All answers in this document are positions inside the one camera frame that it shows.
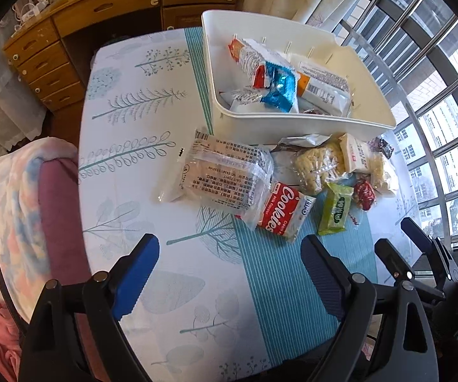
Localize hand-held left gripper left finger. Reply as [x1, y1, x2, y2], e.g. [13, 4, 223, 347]
[18, 233, 161, 382]

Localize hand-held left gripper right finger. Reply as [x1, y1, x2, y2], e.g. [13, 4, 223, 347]
[300, 234, 440, 382]

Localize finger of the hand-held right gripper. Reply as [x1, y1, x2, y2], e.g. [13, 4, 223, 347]
[374, 239, 446, 303]
[401, 217, 458, 287]

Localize red candy packet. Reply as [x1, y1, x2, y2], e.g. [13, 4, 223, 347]
[352, 178, 378, 211]

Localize clear bag of white pieces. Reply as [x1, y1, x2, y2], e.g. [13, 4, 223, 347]
[366, 153, 399, 195]

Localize green snack packet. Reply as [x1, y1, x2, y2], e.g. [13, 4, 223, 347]
[317, 182, 355, 236]

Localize red cookies packet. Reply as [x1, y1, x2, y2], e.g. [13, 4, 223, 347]
[256, 181, 317, 243]

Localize dark purple small packet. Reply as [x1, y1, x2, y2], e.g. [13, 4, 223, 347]
[372, 137, 394, 160]

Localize white packet with red label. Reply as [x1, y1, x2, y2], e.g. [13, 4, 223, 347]
[338, 133, 375, 173]

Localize clear bag of pale puffs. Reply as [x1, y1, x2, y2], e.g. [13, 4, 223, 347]
[293, 143, 349, 195]

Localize white plastic bin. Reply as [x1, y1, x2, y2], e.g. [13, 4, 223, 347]
[201, 9, 397, 144]

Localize clear bread packet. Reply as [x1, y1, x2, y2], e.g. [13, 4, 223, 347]
[158, 129, 274, 223]

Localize silver foil packet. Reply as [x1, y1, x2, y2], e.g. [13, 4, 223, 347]
[271, 133, 331, 154]

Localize blue wafer packet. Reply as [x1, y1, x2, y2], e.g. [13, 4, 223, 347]
[253, 61, 298, 113]

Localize small white clear packet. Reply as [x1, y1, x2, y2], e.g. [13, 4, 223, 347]
[219, 87, 265, 113]

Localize long red-ended biscuit packet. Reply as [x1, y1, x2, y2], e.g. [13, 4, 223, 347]
[229, 38, 289, 80]

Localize window with metal grille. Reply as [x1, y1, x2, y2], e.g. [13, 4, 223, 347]
[332, 0, 458, 255]

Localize chair with pastel blanket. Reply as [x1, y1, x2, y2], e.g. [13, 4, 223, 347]
[0, 137, 79, 323]

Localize white lace cover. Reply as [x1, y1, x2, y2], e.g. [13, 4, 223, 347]
[0, 20, 49, 156]

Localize wooden desk with drawers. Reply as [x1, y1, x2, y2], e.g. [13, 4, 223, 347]
[2, 0, 246, 112]

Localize white power strip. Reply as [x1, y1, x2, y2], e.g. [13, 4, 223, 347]
[12, 0, 49, 22]

